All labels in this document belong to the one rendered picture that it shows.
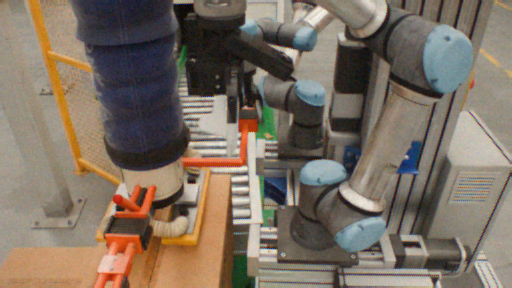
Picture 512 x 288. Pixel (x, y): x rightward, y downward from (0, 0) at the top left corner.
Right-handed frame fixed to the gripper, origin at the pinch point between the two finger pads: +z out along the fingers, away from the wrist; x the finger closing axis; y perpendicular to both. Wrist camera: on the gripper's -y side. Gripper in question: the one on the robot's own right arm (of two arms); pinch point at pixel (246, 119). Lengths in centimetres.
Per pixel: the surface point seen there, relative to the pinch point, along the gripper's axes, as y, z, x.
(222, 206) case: 18.7, 23.9, -7.8
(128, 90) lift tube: 40, -30, -25
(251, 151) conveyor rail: -67, 59, 0
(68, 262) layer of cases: 13, 64, -77
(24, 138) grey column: -69, 53, -137
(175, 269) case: 47, 24, -19
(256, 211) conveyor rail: -17, 59, 3
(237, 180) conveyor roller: -47, 64, -7
